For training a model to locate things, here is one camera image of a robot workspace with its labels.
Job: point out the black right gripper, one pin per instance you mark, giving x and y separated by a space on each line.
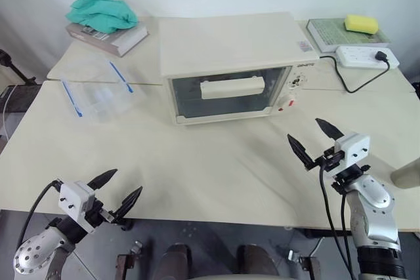
331 158

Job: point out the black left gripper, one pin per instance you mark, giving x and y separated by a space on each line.
96 215

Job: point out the cream toaster oven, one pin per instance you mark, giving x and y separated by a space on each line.
229 40

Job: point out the white power strip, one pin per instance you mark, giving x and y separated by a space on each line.
357 57

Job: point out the clear plastic container blue clips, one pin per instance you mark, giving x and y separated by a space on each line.
98 96

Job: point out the thick green book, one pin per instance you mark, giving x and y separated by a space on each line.
328 32

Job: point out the yellow sponge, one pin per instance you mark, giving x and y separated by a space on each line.
361 23

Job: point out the thick grey book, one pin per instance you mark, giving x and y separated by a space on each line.
121 42

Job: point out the black stand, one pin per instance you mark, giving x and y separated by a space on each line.
14 68

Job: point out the green crumpled cloth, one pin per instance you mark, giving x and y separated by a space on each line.
101 12

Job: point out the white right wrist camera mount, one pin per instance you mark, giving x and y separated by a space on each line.
353 149

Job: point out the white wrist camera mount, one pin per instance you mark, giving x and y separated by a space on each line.
353 149
76 199

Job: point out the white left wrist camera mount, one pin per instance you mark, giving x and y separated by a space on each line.
76 199

